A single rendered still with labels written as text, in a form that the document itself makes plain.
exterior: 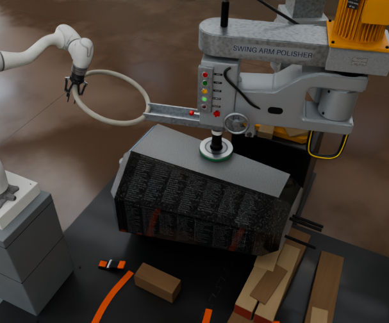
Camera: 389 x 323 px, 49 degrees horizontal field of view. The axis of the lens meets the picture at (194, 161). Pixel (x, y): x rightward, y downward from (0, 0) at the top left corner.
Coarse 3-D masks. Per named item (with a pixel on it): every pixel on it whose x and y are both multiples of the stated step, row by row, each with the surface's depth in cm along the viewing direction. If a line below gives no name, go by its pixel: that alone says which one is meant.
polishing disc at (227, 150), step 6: (210, 138) 281; (222, 138) 281; (204, 144) 276; (222, 144) 277; (228, 144) 277; (204, 150) 272; (210, 150) 272; (222, 150) 272; (228, 150) 272; (210, 156) 267; (216, 156) 268; (222, 156) 268
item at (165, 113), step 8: (152, 104) 268; (160, 104) 267; (152, 112) 268; (160, 112) 268; (168, 112) 269; (176, 112) 268; (184, 112) 267; (152, 120) 262; (160, 120) 261; (168, 120) 260; (176, 120) 259; (184, 120) 258; (192, 120) 256; (208, 128) 258; (216, 128) 257; (224, 128) 255; (232, 128) 255; (240, 128) 254; (248, 136) 252
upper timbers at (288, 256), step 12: (288, 252) 291; (288, 264) 284; (252, 276) 276; (288, 276) 277; (252, 288) 270; (276, 288) 270; (240, 300) 264; (252, 300) 264; (276, 300) 264; (240, 312) 264; (252, 312) 261; (264, 312) 258; (276, 312) 260
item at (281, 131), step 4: (244, 124) 314; (256, 124) 310; (256, 128) 309; (276, 128) 306; (280, 128) 307; (284, 128) 307; (276, 132) 304; (280, 132) 303; (284, 132) 303; (276, 136) 306; (280, 136) 304; (284, 136) 303; (288, 136) 301; (304, 136) 300; (292, 140) 302; (296, 140) 300; (300, 140) 299; (304, 140) 299
